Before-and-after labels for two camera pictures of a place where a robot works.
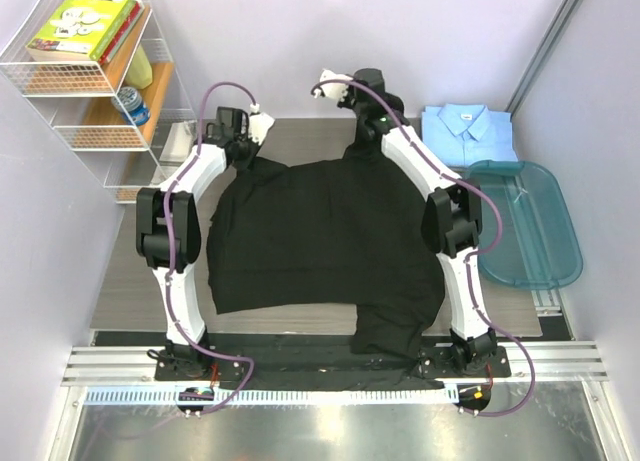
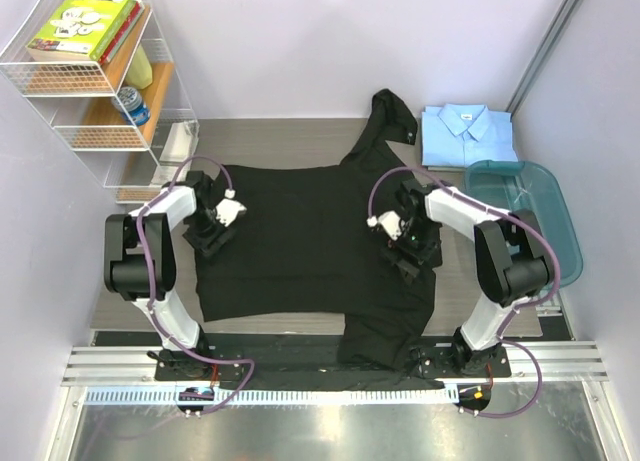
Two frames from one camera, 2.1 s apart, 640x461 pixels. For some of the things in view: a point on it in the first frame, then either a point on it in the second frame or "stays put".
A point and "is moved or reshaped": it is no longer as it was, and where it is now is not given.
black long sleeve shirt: (344, 230) is moved or reshaped
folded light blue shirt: (460, 135) stays put
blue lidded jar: (129, 101) stays put
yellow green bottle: (140, 73) stays put
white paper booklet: (178, 143) stays put
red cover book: (120, 33) stays put
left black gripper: (254, 150) -> (215, 243)
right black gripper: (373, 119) -> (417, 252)
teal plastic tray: (539, 246) stays put
